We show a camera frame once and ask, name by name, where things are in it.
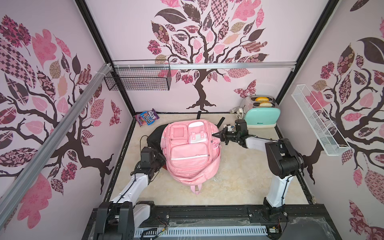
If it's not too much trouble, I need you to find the mint green toaster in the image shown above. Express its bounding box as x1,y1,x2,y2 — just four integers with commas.
240,95,281,128

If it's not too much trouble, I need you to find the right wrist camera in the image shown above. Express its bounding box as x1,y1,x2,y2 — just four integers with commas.
226,119,248,135

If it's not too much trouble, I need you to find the pink backpack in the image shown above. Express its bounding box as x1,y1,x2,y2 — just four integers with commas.
161,120,221,195

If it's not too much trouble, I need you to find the aluminium rail back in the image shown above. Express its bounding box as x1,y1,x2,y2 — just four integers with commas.
114,62,297,70

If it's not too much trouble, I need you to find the black wire basket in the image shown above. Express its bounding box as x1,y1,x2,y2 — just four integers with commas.
104,59,172,91

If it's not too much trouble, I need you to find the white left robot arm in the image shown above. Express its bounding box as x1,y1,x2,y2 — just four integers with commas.
93,147,166,240

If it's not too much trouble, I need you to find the yellow toast slice back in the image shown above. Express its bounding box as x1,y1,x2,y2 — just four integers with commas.
255,97,270,102

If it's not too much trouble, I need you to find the white toaster power cord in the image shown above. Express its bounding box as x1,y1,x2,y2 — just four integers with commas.
229,106,247,121

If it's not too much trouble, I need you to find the purple candy bag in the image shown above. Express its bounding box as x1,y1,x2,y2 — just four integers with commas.
134,109,160,127

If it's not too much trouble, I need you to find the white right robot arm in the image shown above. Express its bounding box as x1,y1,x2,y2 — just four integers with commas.
212,130,303,212

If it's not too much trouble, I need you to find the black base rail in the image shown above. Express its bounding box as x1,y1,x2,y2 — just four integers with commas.
82,204,331,230

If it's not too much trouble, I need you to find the yellow toast slice front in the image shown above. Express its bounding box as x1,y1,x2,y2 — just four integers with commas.
259,102,274,108

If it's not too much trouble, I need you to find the aluminium rail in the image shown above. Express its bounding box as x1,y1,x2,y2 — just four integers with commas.
1,63,112,229
114,62,297,70

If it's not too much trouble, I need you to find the white wire shelf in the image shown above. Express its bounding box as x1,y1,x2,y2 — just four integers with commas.
291,84,352,156

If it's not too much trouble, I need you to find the white vented cable duct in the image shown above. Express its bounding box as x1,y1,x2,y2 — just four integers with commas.
134,226,268,239

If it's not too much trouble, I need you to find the yellow toast slice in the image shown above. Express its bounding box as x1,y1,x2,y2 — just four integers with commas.
259,102,274,108
255,97,270,102

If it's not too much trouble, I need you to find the aluminium rail left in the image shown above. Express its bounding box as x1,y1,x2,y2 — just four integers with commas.
1,63,112,229

